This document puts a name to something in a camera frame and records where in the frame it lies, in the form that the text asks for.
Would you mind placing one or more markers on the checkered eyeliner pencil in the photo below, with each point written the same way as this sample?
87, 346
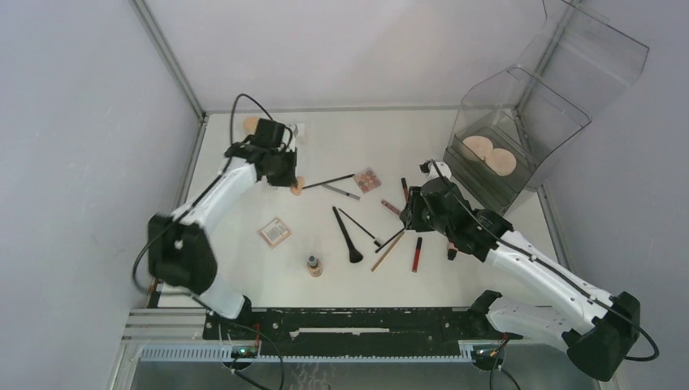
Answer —
342, 192

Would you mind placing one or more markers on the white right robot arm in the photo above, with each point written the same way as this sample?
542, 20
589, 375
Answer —
593, 327

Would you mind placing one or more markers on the orange square powder compact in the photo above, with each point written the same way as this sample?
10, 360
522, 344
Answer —
274, 233

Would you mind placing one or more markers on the round tan jar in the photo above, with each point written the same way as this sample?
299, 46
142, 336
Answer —
250, 124

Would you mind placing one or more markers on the clear acrylic makeup organizer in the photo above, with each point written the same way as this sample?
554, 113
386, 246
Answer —
576, 66

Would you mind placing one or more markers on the orange-red lip gloss tube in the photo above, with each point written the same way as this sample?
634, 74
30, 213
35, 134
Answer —
405, 188

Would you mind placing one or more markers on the red black liquid lipstick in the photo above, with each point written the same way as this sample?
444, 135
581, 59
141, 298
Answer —
417, 254

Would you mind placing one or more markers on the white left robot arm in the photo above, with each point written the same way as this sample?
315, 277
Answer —
179, 252

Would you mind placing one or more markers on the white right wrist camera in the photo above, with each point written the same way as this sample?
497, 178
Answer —
433, 169

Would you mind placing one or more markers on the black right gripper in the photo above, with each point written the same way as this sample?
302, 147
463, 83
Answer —
409, 214

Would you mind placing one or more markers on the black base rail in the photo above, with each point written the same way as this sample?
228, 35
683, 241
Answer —
434, 332

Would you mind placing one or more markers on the red glitter lip gloss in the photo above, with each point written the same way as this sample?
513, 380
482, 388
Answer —
390, 207

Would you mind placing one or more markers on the round beige powder puff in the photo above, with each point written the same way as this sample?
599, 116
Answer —
479, 147

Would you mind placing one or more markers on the gold slim pencil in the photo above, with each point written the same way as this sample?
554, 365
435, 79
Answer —
386, 252

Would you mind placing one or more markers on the thin black angled brush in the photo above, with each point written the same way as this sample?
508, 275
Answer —
377, 241

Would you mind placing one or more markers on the beige foundation bottle black cap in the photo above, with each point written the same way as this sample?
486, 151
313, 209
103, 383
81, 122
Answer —
451, 251

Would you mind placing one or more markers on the large black powder brush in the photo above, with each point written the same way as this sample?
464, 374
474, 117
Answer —
354, 255

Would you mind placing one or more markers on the white cube box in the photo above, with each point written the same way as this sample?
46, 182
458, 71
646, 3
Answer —
300, 132

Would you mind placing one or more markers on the black slim liner brush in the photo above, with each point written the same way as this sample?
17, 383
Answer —
390, 240

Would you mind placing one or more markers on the round beige sponge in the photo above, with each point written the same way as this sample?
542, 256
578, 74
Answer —
501, 161

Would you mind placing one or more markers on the peach foundation bottle silver pump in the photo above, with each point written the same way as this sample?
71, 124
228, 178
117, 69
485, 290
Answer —
314, 266

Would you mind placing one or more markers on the beige beauty blender sponge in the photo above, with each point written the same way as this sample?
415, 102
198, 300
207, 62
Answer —
297, 187

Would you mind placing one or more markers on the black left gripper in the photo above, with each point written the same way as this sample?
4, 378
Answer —
290, 179

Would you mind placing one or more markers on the nine-pan eyeshadow palette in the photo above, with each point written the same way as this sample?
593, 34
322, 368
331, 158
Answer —
367, 180

